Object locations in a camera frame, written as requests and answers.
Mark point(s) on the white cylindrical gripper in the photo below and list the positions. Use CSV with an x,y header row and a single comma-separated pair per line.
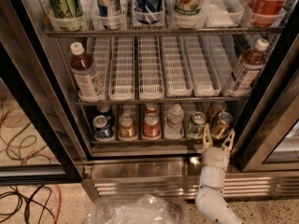
x,y
215,158

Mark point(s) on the orange soda can front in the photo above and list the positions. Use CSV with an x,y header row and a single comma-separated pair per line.
x,y
222,125

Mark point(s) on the orange soda can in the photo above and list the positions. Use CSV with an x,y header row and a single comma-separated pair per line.
x,y
222,125
214,109

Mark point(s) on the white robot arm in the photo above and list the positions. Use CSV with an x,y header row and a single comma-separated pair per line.
x,y
210,195

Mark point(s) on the green silver can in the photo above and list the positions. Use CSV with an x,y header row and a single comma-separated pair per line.
x,y
196,125

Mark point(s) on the orange soda can rear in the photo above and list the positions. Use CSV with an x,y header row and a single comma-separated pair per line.
x,y
214,109

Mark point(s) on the right fridge glass door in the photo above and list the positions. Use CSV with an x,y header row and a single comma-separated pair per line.
x,y
272,108

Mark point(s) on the fridge glass door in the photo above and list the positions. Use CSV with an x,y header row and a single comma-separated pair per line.
x,y
272,108
43,145

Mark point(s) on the white shelf tray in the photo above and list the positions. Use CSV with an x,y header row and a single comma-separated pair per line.
x,y
122,70
204,78
176,73
150,78

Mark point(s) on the red soda can front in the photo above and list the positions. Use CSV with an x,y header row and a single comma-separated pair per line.
x,y
151,126

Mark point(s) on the red soda can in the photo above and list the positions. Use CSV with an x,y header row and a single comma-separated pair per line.
x,y
151,126
151,108

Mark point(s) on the red soda can rear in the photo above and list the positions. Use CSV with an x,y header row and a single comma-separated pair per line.
x,y
151,108

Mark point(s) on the brown soda can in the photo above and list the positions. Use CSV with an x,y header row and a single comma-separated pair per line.
x,y
126,126

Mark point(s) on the blue soda can front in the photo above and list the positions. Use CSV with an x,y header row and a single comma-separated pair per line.
x,y
102,127

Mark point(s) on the blue soda can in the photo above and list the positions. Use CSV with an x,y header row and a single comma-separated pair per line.
x,y
106,110
102,127

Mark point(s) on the blue soda can rear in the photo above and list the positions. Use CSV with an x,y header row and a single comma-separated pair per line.
x,y
106,110

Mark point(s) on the red coca-cola can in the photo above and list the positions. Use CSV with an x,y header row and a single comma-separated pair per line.
x,y
264,12

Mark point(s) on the dark blue tall can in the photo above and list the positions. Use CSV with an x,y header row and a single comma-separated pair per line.
x,y
148,11

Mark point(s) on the left fridge glass door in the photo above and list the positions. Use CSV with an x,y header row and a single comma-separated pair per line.
x,y
43,145

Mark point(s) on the blue silver tall can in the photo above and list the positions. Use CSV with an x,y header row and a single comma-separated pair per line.
x,y
110,13

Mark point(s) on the right brown tea bottle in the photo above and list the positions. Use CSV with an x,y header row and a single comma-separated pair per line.
x,y
249,65

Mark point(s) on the brown tea bottle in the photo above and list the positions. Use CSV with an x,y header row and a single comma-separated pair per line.
x,y
249,65
85,73

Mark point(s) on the clear plastic bin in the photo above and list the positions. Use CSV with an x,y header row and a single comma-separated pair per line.
x,y
145,209

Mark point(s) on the left brown tea bottle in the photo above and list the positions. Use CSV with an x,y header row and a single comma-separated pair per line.
x,y
85,73

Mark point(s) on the middle wire shelf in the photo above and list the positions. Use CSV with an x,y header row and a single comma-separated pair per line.
x,y
165,100

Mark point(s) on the wire shelf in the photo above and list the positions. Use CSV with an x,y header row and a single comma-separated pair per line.
x,y
165,100
168,32

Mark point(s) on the top wire shelf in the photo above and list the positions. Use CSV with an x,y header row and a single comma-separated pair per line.
x,y
168,32

